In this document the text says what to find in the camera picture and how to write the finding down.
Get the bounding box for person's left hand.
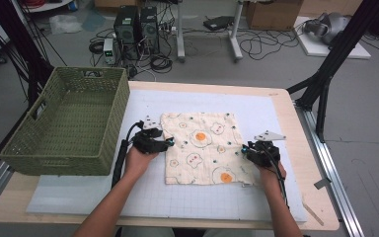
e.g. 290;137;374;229
123;147;159;181

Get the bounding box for white power supply box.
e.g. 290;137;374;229
103;38;116;65

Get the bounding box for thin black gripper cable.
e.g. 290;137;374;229
262;147;291;210

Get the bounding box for brown cardboard box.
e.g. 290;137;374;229
245;0;304;32

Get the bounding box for cream egg print cloth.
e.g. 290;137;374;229
160;112;256;187

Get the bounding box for green woven basket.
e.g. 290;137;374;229
0;66;131;177

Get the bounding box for large black computer tower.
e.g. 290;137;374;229
113;5;141;61

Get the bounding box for white desk leg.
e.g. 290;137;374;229
228;0;245;63
176;0;187;63

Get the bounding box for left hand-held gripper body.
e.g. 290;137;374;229
131;115;168;155

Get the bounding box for round white table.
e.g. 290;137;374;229
19;0;77;14

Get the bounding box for grey helmet-shaped device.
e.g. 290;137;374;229
302;12;351;45

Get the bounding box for clear plastic bag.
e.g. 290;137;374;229
48;14;83;36

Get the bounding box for flat black device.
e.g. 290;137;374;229
202;15;235;32

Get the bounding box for black floor cable tangle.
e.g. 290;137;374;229
236;28;304;61

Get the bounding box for white grid mat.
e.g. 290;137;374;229
26;88;309;223

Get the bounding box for white floor board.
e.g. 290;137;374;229
294;16;372;60

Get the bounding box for thin wooden stick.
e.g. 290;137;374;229
301;201;326;227

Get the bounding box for thick black gripper cable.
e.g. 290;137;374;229
111;120;145;189

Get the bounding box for slim black computer tower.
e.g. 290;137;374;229
139;6;161;55

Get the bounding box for coiled black cable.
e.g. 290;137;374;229
149;53;174;74

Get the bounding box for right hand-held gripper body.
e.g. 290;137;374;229
247;129;287;169

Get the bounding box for black metal frame stand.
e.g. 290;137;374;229
0;0;55;109
285;0;379;143

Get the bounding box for grey tape piece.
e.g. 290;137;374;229
313;177;333;191

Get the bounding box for person's right hand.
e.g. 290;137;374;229
258;162;287;193

